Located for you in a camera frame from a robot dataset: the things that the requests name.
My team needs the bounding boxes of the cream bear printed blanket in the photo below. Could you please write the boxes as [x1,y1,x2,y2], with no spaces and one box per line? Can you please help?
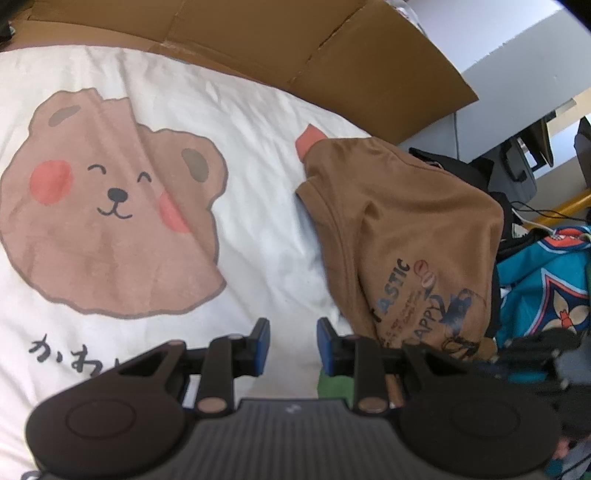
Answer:
[0,44,370,480]

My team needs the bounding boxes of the brown printed t-shirt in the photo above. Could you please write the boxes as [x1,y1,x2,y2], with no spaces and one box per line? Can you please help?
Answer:
[295,136,505,407]

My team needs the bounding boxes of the flattened brown cardboard box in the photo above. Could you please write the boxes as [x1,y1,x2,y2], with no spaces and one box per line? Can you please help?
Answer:
[9,0,479,146]

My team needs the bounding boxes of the yellow metal bar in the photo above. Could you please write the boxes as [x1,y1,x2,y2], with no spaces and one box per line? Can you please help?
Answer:
[526,189,591,228]

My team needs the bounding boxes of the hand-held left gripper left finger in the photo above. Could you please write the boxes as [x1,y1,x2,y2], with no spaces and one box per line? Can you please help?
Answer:
[95,318,271,417]

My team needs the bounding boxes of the teal printed garment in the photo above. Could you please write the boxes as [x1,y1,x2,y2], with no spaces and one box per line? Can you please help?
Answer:
[496,226,591,352]

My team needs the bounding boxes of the folded black fleece garment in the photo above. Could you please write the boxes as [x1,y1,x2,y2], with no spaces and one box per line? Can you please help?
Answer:
[409,148,517,259]

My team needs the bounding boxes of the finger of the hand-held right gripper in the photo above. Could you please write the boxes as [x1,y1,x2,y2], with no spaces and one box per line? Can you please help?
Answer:
[480,330,583,384]

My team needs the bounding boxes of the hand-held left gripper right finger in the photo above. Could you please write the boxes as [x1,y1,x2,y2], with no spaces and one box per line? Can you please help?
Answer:
[316,318,492,415]

